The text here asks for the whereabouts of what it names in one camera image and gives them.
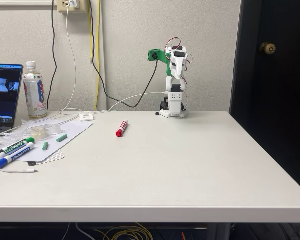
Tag red dry erase marker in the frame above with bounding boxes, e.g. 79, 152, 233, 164
115, 120, 129, 138

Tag green dry erase marker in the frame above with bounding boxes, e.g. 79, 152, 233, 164
0, 136, 36, 161

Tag blue dry erase marker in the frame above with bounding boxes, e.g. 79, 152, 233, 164
0, 142, 36, 170

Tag brass door knob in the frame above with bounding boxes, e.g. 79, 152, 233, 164
259, 42, 277, 56

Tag white adapter box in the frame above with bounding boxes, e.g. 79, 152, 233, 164
79, 111, 95, 123

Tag dark door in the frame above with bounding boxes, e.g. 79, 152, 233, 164
229, 0, 300, 196

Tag white paper sheet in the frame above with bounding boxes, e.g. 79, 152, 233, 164
13, 117, 95, 163

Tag plastic tea bottle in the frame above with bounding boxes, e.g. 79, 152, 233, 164
23, 61, 48, 120

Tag clear round container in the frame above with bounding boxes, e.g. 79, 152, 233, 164
26, 123, 62, 140

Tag white mesh mat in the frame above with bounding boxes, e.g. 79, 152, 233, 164
27, 149, 66, 167

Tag grey table leg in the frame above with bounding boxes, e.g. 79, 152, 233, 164
206, 223, 232, 240

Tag grey laptop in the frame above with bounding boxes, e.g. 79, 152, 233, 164
0, 63, 25, 141

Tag clear plastic bags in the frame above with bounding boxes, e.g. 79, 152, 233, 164
0, 119, 34, 154

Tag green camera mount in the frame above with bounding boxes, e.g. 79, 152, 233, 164
159, 49, 175, 77

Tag red black servo wire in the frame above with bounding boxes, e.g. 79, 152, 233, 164
164, 37, 183, 52

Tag green camera board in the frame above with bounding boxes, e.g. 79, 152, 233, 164
147, 49, 161, 62

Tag black camera cable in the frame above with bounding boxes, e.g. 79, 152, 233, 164
88, 0, 159, 109

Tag white cable to arm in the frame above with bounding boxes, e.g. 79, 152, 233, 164
91, 91, 170, 116

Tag white charger cable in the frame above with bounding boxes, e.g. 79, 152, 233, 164
31, 4, 84, 125

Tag beige wall outlet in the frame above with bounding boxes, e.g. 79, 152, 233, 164
56, 0, 87, 14

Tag black power cable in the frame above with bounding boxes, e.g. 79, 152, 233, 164
46, 0, 58, 112

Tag yellow cable bundle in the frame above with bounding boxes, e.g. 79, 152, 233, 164
93, 222, 155, 240

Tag white cable with plug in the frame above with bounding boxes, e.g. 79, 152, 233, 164
0, 168, 39, 175

